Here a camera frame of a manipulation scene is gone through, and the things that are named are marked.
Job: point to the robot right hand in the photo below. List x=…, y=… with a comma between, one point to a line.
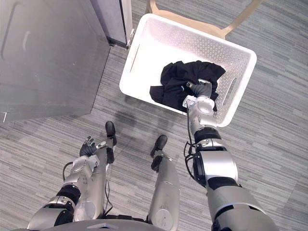
x=201, y=89

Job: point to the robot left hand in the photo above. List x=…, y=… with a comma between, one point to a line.
x=86, y=149

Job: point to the black clothes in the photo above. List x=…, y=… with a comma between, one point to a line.
x=185, y=84

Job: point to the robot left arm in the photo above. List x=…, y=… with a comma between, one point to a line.
x=68, y=192

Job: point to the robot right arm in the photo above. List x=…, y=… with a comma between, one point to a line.
x=216, y=168

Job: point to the white perforated laundry basket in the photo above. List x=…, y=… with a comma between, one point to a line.
x=168, y=53

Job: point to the grey washing machine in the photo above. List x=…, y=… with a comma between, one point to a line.
x=48, y=60

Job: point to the beige plastic chair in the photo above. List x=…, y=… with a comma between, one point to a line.
x=192, y=22

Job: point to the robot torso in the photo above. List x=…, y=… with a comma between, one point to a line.
x=101, y=225

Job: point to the grey cabinet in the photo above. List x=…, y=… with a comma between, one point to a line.
x=113, y=20

